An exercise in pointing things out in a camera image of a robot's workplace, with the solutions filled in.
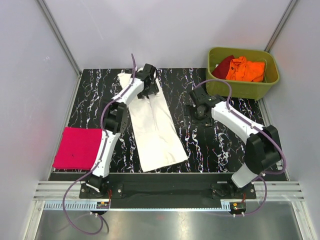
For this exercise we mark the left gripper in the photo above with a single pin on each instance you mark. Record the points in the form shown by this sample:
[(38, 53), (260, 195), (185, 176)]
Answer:
[(154, 90)]

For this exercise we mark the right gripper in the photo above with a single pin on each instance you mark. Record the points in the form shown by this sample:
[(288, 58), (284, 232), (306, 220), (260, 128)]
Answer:
[(206, 123)]

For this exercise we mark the white printed t-shirt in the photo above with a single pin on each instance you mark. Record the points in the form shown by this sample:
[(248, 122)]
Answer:
[(158, 144)]

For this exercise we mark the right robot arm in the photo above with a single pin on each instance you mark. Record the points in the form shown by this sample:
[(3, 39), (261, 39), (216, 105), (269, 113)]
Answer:
[(262, 143)]

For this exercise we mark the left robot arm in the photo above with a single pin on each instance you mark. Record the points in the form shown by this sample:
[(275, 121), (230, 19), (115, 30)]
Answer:
[(114, 121)]

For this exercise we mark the dark red t-shirt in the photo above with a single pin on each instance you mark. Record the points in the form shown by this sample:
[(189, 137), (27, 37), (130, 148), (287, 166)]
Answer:
[(222, 69)]

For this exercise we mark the orange t-shirt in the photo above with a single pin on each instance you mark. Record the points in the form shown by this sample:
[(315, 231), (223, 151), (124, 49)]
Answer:
[(241, 69)]

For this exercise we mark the olive green plastic bin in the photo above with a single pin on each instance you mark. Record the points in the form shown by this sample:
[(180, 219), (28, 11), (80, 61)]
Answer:
[(245, 89)]

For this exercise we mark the folded pink t-shirt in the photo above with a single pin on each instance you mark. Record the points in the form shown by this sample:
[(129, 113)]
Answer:
[(78, 149)]

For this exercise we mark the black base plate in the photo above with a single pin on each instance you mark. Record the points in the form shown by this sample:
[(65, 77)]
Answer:
[(168, 191)]

